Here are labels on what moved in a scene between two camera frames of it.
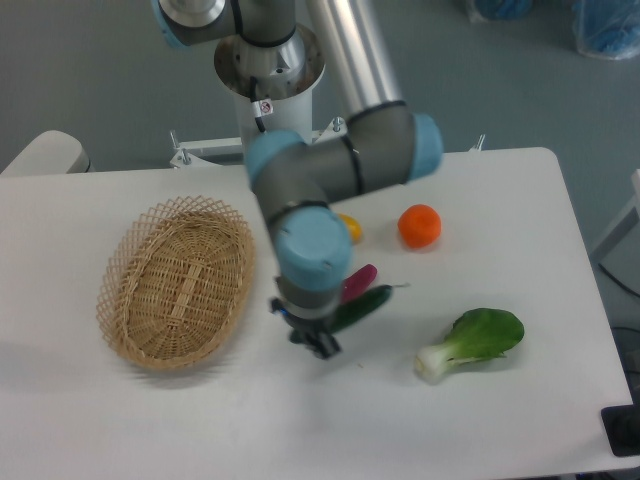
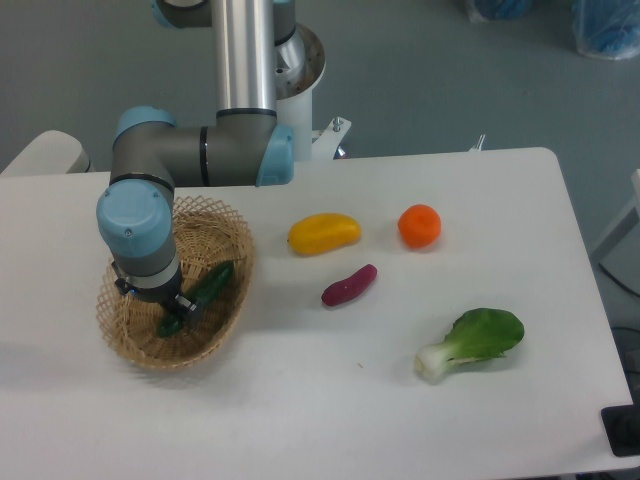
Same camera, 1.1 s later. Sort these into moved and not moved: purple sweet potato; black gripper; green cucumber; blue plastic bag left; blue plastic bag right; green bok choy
Moved: black gripper; green cucumber
Not moved: blue plastic bag right; purple sweet potato; blue plastic bag left; green bok choy
